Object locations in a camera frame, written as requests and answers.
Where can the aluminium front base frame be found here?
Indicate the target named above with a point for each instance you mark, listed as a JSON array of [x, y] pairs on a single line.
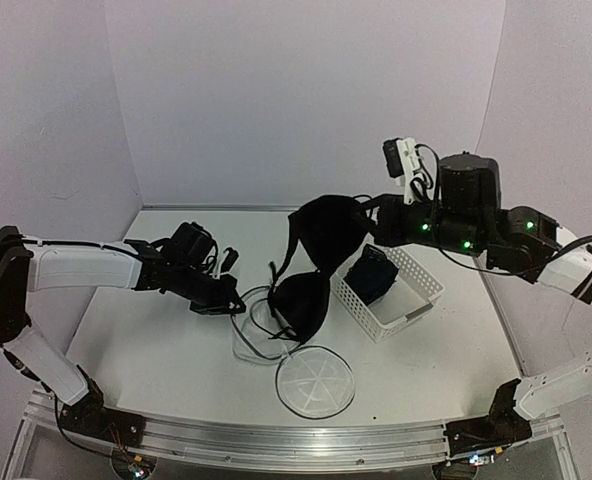
[[261, 448]]

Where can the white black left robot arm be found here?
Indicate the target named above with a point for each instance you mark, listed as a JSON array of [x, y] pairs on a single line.
[[40, 277]]

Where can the white perforated plastic basket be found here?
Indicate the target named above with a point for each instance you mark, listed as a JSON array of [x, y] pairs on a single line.
[[414, 294]]

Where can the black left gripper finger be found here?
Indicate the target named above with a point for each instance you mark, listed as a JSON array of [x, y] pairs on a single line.
[[211, 311], [236, 305]]

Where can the white mesh laundry bag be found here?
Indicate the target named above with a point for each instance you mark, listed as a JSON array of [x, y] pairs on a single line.
[[313, 382]]

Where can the aluminium table edge rail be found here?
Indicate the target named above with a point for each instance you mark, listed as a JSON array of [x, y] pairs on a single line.
[[234, 208]]

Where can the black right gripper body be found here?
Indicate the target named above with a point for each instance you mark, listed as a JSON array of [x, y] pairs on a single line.
[[459, 233]]

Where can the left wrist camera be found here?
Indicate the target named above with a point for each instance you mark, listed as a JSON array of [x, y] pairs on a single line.
[[226, 261]]

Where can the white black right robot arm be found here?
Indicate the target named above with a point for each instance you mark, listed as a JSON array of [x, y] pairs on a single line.
[[534, 248]]

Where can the dark navy lace bra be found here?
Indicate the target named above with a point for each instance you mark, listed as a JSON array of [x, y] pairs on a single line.
[[372, 275]]

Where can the black padded bra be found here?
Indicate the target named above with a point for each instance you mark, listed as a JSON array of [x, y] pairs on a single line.
[[330, 229]]

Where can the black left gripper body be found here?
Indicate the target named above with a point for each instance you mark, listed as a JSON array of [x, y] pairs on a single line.
[[191, 288]]

